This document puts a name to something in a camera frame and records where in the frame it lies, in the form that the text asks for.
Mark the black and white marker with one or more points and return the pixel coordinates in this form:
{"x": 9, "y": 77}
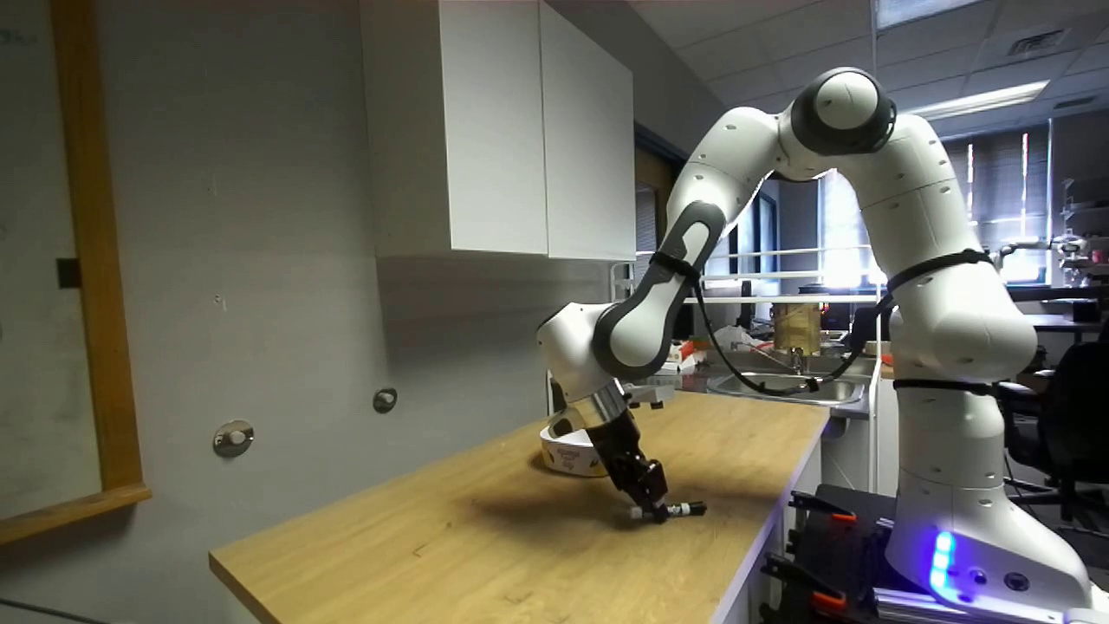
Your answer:
{"x": 692, "y": 508}

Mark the round metal wall fixture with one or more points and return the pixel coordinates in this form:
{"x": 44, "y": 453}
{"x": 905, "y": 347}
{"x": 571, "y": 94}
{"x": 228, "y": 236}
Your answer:
{"x": 235, "y": 440}

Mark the small round wall fixture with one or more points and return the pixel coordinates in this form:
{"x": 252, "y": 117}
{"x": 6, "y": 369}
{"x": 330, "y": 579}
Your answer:
{"x": 387, "y": 401}

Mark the wooden frame whiteboard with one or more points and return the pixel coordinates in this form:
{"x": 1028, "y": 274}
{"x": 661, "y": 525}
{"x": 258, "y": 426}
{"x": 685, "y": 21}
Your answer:
{"x": 68, "y": 414}

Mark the black clamp with orange tips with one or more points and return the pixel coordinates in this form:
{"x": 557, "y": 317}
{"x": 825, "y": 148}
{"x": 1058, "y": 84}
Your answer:
{"x": 831, "y": 563}

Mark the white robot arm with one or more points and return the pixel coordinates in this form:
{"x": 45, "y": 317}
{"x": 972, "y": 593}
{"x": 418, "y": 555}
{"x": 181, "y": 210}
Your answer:
{"x": 953, "y": 334}

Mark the white metal rack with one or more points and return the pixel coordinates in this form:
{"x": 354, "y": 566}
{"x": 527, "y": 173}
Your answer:
{"x": 841, "y": 371}

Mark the white wall cabinet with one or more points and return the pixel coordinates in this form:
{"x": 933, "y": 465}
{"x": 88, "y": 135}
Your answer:
{"x": 497, "y": 125}

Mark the white bowl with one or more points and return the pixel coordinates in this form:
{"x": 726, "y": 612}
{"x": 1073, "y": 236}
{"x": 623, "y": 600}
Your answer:
{"x": 571, "y": 453}

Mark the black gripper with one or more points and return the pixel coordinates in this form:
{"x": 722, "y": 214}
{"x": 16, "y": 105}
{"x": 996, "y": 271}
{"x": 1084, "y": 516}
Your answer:
{"x": 631, "y": 469}

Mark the wooden knife block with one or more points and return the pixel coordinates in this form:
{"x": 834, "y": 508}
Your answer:
{"x": 794, "y": 329}

